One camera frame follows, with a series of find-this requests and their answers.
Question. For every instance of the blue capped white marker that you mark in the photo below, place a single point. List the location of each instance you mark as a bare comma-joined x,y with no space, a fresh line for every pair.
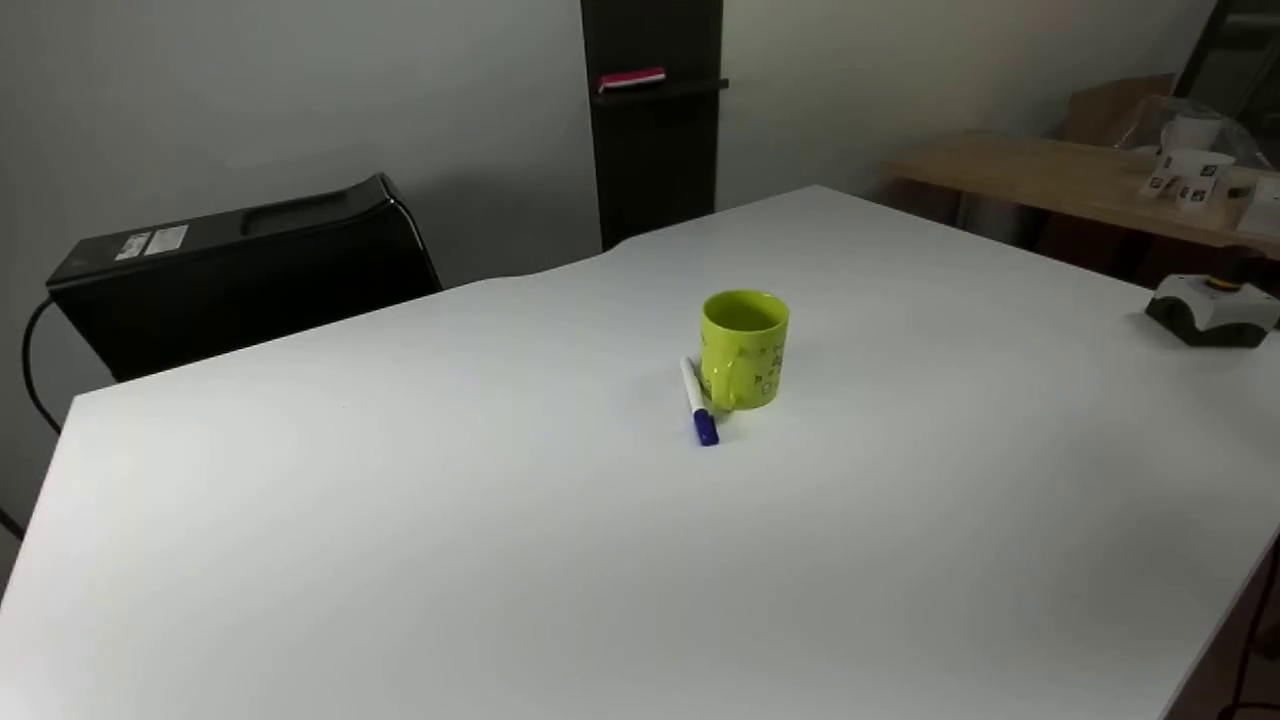
696,400

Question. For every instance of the yellow-green ceramic mug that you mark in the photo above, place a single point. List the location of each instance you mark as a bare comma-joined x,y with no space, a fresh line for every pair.
744,361

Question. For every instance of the white patterned mug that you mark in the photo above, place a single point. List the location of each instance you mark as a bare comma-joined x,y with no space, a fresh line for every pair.
1188,171

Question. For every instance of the black tall shelf unit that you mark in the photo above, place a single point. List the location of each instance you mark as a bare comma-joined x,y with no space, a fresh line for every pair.
654,160

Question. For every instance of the pink flat item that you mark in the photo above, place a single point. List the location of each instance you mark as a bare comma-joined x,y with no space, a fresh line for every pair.
629,77

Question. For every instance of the black computer tower case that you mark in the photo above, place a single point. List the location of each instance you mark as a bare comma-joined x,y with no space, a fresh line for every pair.
241,280

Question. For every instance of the wooden side table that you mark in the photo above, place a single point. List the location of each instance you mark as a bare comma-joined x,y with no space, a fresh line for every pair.
1055,179

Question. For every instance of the brown cardboard box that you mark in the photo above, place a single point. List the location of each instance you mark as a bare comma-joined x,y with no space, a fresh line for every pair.
1113,108

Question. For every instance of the black and white clamp device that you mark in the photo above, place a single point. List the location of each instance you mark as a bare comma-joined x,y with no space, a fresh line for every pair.
1211,313

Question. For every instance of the black chair frame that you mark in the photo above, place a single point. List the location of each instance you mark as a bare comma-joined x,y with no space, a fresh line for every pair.
1242,63

